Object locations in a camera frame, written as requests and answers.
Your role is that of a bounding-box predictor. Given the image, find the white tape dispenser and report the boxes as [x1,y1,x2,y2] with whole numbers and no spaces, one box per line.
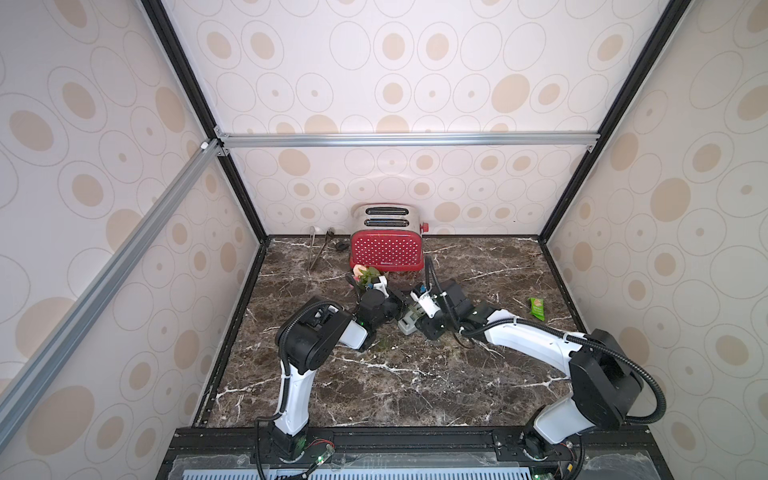
[397,303,425,336]

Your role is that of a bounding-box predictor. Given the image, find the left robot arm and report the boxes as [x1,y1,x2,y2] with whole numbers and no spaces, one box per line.
[273,289,406,437]

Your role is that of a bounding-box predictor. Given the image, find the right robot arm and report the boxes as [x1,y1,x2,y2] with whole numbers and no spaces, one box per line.
[409,282,643,456]

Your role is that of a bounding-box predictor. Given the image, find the green snack packet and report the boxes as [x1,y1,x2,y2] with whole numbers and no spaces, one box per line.
[529,298,546,322]

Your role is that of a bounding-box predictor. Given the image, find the red polka dot toaster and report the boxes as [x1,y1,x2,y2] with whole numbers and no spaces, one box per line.
[349,203,429,272]

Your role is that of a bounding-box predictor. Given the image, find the metal tongs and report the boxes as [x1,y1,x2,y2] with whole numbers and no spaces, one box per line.
[306,225,337,272]

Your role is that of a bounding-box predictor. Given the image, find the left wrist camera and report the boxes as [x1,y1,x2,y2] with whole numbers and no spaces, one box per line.
[371,275,389,298]

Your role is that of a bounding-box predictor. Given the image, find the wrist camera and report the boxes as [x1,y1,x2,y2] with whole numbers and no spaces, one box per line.
[416,292,441,319]
[371,275,389,298]

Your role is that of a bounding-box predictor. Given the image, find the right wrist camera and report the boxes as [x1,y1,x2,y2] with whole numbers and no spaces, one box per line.
[416,292,441,319]

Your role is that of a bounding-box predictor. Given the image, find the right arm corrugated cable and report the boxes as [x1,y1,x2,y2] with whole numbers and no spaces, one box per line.
[422,256,668,426]

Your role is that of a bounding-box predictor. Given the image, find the horizontal aluminium rail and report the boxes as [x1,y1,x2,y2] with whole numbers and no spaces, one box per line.
[219,131,600,149]

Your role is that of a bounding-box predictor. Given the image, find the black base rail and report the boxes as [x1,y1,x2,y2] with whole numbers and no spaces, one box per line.
[156,426,672,479]

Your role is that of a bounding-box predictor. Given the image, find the diagonal aluminium rail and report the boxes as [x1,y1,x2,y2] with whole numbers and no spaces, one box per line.
[1,138,222,449]

